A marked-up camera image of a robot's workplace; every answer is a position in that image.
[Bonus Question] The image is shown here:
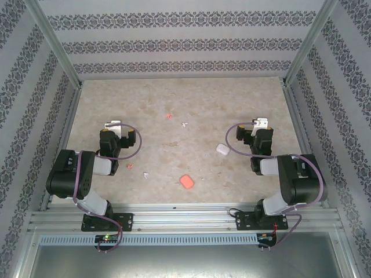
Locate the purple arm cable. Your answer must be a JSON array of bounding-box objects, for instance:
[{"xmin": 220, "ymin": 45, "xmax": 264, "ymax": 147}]
[
  {"xmin": 72, "ymin": 123, "xmax": 143, "ymax": 253},
  {"xmin": 225, "ymin": 121, "xmax": 326, "ymax": 250}
]

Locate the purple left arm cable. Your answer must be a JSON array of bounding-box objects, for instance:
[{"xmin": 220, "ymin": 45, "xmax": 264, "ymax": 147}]
[{"xmin": 72, "ymin": 123, "xmax": 143, "ymax": 253}]

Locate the grey metal sheet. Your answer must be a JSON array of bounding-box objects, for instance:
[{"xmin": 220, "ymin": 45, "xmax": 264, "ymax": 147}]
[{"xmin": 28, "ymin": 244, "xmax": 353, "ymax": 278}]

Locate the short aluminium frame bar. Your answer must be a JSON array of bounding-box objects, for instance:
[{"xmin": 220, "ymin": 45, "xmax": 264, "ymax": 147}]
[
  {"xmin": 329, "ymin": 228, "xmax": 363, "ymax": 278},
  {"xmin": 6, "ymin": 228, "xmax": 40, "ymax": 278}
]

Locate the circuit board with green light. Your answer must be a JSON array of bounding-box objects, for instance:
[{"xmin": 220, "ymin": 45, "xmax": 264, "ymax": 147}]
[{"xmin": 95, "ymin": 234, "xmax": 118, "ymax": 244}]

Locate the aluminium frame post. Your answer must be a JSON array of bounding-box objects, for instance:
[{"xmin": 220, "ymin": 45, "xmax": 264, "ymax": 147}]
[
  {"xmin": 282, "ymin": 0, "xmax": 339, "ymax": 87},
  {"xmin": 24, "ymin": 0, "xmax": 83, "ymax": 88}
]

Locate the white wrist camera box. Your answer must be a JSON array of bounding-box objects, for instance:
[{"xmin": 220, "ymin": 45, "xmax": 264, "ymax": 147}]
[
  {"xmin": 250, "ymin": 116, "xmax": 269, "ymax": 137},
  {"xmin": 104, "ymin": 119, "xmax": 123, "ymax": 137}
]

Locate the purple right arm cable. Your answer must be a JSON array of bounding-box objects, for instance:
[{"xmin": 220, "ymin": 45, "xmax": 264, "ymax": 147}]
[{"xmin": 225, "ymin": 121, "xmax": 326, "ymax": 250}]

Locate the white slotted cable duct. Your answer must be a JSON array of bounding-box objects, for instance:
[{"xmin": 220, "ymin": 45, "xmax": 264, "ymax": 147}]
[{"xmin": 38, "ymin": 233, "xmax": 259, "ymax": 246}]

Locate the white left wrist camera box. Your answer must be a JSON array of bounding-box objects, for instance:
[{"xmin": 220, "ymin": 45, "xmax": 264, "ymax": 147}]
[{"xmin": 104, "ymin": 119, "xmax": 123, "ymax": 137}]

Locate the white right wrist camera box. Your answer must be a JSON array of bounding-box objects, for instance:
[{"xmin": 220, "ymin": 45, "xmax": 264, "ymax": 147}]
[{"xmin": 250, "ymin": 116, "xmax": 269, "ymax": 137}]

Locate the pink earbud charging case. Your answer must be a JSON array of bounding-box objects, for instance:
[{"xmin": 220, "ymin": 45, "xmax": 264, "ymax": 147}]
[{"xmin": 179, "ymin": 174, "xmax": 195, "ymax": 191}]

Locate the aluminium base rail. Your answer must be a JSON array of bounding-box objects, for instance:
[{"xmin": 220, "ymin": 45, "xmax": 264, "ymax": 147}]
[{"xmin": 28, "ymin": 202, "xmax": 340, "ymax": 233}]

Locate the aluminium side rail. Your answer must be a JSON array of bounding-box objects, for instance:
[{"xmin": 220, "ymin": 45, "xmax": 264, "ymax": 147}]
[
  {"xmin": 39, "ymin": 83, "xmax": 84, "ymax": 211},
  {"xmin": 282, "ymin": 83, "xmax": 330, "ymax": 208}
]

